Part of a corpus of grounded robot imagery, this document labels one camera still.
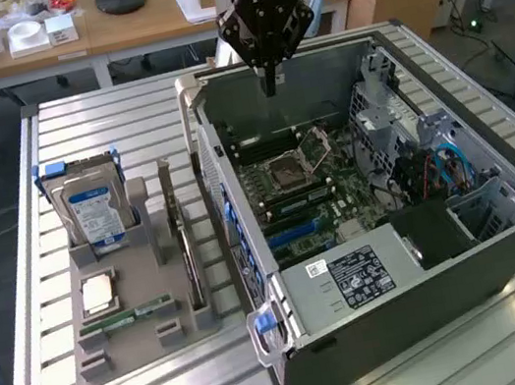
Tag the white flat box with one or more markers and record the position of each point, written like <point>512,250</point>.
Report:
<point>30,47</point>

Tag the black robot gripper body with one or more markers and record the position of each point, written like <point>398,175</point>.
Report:
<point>267,6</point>

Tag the red small packets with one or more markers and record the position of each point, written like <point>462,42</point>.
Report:
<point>60,5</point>

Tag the grey printed parts rack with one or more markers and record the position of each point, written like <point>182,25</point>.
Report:
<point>153,335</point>

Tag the metal socket cover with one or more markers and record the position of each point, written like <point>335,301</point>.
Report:
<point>303,145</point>

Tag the blue card retention clip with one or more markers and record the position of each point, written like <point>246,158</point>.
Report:
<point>228,210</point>

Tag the green RAM stick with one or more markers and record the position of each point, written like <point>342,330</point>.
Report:
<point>120,318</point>

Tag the silver CPU chip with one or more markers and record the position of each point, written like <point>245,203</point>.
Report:
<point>98,294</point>

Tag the black graphics card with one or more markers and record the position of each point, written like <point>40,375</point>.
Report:
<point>189,264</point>

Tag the CPU socket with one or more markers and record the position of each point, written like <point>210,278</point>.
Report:
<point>286,172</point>

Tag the black fan shroud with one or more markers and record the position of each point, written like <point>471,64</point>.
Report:
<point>434,231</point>

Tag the white tape roll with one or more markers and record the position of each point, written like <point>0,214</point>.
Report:
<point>13,33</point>

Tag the white paper stack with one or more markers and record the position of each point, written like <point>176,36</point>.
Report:
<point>192,7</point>

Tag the hard disk in blue caddy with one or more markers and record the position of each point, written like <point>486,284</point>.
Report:
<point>93,211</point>

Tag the dark grey PC case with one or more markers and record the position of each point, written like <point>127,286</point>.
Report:
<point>410,325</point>

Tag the white cube box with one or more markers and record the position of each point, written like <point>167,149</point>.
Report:
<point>61,30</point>

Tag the silver disk bay bracket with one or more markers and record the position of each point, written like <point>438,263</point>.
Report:
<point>489,206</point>

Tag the black device with green light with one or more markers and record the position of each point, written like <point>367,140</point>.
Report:
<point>473,24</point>

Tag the blue release latch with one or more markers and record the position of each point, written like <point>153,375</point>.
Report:
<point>264,324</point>

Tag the grey power supply unit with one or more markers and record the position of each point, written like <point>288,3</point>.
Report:
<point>317,301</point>

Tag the silver perforated disk bay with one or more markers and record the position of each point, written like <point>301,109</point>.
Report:
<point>395,125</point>

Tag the white small box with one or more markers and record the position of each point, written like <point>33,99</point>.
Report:
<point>447,9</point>

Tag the green motherboard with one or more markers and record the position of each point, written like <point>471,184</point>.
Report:
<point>349,201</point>

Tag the wooden office desk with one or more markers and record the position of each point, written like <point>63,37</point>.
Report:
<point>134,30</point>

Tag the blue expansion slot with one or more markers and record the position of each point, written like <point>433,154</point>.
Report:
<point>295,235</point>

